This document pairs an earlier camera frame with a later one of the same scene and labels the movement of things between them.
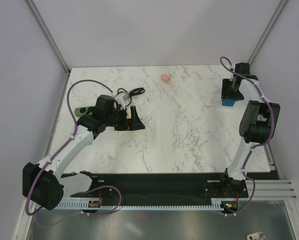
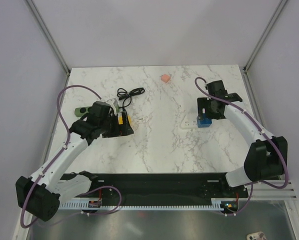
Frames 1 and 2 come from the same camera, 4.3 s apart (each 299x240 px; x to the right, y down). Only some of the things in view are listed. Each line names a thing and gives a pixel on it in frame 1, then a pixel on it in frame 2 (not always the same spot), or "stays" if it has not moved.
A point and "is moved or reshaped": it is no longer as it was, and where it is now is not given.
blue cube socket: (229, 102) is moved or reshaped
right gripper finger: (227, 88) → (203, 107)
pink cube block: (165, 78) stays
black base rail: (166, 187) stays
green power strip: (78, 111) stays
